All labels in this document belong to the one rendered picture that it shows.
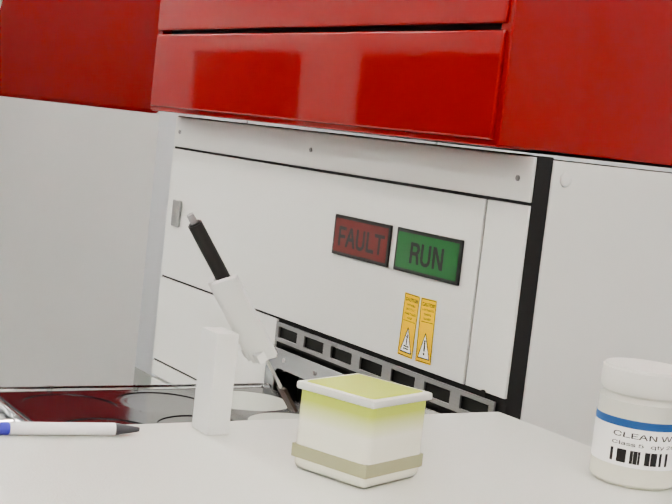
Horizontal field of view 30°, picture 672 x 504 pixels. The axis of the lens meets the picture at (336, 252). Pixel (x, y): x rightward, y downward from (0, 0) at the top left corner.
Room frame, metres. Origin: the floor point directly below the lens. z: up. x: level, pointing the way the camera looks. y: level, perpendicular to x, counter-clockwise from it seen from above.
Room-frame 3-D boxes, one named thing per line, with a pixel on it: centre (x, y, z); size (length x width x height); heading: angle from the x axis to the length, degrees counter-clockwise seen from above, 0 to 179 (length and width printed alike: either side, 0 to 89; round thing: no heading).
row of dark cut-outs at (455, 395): (1.42, -0.06, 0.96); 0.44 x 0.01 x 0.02; 33
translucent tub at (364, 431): (0.94, -0.03, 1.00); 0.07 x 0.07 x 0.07; 51
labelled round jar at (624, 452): (1.01, -0.26, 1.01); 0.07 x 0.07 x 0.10
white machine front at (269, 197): (1.57, 0.03, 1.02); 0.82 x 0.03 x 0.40; 33
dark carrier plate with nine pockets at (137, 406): (1.29, 0.12, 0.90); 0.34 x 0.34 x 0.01; 33
